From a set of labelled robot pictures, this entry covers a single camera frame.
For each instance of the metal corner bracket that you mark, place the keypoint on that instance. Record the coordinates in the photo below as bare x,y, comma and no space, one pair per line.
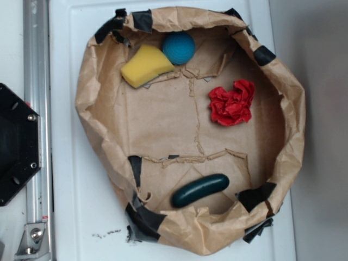
34,244

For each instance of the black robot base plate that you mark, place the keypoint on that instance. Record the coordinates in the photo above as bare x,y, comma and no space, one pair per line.
20,157

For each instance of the dark green plastic pickle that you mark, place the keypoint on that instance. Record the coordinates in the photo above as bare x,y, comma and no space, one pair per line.
199,189

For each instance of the crumpled red paper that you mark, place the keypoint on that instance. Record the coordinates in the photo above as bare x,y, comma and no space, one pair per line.
230,108

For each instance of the yellow sponge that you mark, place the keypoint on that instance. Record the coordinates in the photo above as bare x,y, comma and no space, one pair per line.
148,63

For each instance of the aluminium extrusion rail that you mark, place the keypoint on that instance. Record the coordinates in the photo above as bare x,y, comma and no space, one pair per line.
37,93

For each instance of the brown paper bag bin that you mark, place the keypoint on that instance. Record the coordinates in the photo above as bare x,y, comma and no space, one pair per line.
156,138

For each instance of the blue dimpled ball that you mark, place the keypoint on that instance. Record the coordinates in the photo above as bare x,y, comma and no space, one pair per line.
179,47

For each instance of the white tray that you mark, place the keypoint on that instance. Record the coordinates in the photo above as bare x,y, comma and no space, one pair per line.
90,223

